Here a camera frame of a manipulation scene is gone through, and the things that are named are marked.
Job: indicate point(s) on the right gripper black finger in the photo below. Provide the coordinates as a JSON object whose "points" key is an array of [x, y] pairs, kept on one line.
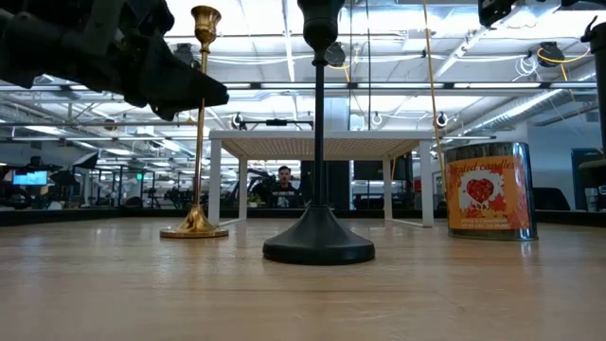
{"points": [[494, 12]]}

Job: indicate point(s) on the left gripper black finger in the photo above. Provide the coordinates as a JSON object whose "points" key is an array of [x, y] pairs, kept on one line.
{"points": [[175, 85], [170, 114]]}

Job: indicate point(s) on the tall brass candlestick holder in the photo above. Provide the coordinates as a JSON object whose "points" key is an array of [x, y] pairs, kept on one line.
{"points": [[195, 227]]}

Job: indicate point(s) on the silver scented candle tin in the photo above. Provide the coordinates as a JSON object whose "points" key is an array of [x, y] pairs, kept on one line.
{"points": [[487, 194]]}

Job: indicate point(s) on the tall black candlestick holder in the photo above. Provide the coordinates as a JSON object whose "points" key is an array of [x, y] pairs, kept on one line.
{"points": [[319, 237]]}

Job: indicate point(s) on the small black hanging reel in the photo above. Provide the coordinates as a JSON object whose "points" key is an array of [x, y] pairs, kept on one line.
{"points": [[441, 120], [237, 121]]}

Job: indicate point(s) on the small green desk plant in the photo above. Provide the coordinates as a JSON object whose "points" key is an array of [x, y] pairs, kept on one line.
{"points": [[256, 202]]}

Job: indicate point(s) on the person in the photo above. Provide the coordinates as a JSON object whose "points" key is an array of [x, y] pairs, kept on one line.
{"points": [[284, 189]]}

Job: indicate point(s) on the computer monitor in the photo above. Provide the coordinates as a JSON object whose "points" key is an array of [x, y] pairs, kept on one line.
{"points": [[30, 178]]}

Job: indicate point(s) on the white perforated shelf riser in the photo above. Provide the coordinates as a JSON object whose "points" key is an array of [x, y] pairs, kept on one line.
{"points": [[379, 134]]}

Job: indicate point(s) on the black cabinet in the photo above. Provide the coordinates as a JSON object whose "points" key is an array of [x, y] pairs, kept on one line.
{"points": [[338, 184]]}

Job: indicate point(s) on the black office chair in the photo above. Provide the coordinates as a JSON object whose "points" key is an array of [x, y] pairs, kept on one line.
{"points": [[551, 200]]}

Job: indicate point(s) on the black vertical frame post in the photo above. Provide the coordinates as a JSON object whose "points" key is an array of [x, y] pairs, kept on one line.
{"points": [[601, 71]]}

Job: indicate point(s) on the left wrist camera black housing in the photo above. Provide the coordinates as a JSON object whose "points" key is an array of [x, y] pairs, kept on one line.
{"points": [[151, 16]]}

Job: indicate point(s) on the black overhead camera bar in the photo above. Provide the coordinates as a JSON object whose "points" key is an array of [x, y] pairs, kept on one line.
{"points": [[277, 122]]}

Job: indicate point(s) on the black wall screen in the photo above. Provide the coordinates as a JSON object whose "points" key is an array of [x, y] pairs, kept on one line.
{"points": [[369, 169]]}

